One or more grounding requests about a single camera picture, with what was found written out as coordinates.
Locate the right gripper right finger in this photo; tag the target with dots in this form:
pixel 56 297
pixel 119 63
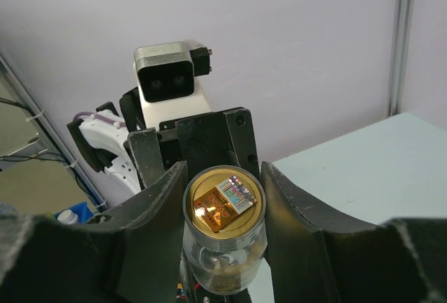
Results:
pixel 317 253

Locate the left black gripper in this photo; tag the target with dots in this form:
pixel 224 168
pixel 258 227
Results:
pixel 205 140

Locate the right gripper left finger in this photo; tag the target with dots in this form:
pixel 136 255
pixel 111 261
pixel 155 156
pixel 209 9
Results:
pixel 130 253

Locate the clear pill bottle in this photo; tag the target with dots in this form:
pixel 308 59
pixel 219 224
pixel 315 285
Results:
pixel 224 232

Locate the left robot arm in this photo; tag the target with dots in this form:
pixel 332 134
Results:
pixel 102 139

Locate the blue plastic storage bin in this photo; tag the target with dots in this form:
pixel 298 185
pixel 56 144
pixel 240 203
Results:
pixel 82 210

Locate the white medicine bottle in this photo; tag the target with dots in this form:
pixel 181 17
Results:
pixel 68 217

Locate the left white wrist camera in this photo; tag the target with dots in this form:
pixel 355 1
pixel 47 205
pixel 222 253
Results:
pixel 168 80

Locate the left aluminium frame post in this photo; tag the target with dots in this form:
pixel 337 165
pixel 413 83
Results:
pixel 49 143

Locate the aluminium frame post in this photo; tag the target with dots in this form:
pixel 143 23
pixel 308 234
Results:
pixel 399 55
pixel 49 143

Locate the right aluminium frame post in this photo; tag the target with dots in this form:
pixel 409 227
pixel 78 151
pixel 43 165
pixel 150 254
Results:
pixel 399 55

